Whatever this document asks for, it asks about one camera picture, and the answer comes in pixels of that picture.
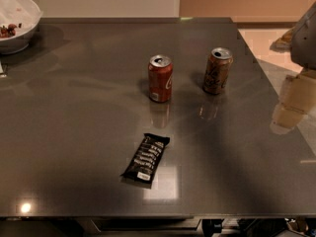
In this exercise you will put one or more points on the orange brown soda can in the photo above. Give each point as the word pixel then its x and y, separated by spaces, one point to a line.
pixel 217 70

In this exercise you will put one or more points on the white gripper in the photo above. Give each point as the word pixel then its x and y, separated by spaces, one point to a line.
pixel 304 43

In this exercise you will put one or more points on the white bowl with snacks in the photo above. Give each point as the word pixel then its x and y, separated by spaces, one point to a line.
pixel 25 15

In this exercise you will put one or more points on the black rxbar chocolate bar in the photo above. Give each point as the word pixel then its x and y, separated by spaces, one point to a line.
pixel 145 161

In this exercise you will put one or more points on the red coke can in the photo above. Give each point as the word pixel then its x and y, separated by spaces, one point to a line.
pixel 160 70

